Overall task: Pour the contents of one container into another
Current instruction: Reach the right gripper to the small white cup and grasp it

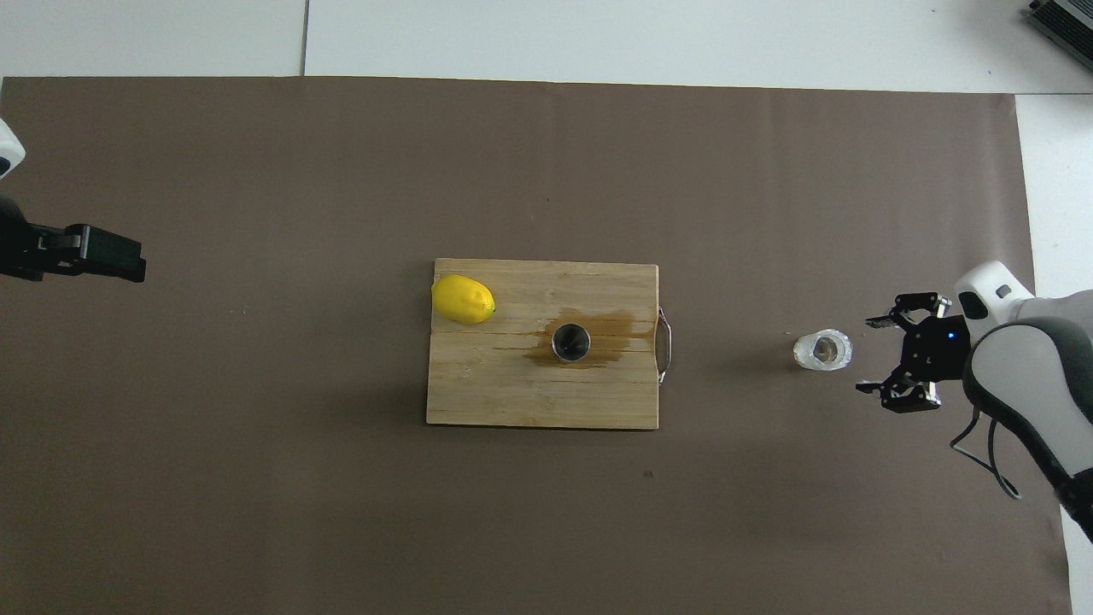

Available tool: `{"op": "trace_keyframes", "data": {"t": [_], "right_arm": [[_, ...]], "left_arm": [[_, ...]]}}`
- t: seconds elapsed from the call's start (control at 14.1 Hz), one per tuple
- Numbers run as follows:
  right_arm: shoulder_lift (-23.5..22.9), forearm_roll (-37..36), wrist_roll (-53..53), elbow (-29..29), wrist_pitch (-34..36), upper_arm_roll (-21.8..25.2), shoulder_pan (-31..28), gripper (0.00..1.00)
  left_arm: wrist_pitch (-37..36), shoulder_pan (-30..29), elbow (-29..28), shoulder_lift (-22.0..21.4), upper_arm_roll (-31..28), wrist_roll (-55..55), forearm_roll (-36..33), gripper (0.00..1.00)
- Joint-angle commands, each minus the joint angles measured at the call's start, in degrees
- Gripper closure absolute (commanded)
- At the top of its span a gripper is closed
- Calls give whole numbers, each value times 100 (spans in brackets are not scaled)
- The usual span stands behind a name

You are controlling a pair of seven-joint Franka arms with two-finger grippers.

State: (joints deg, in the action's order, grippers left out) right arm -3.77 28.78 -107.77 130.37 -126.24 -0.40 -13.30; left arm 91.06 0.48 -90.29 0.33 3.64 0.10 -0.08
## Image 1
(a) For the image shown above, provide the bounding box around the brown paper mat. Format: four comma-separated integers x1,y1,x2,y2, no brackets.
0,75,1074,615

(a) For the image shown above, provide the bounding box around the grey finned metal device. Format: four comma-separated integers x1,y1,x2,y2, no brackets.
1022,0,1093,72

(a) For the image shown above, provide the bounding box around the wooden cutting board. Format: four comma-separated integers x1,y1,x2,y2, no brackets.
425,258,674,431

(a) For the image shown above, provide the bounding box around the steel double jigger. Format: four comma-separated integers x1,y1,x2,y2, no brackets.
551,320,592,364

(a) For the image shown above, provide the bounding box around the yellow lemon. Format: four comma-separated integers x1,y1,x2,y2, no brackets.
430,274,497,325

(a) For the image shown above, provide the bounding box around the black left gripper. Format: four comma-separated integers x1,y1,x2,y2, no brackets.
0,195,148,284

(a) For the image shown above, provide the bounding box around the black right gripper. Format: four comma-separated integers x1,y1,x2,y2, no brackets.
856,292,973,415

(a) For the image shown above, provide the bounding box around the clear textured glass cup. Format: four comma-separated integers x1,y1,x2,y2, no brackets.
792,328,854,372

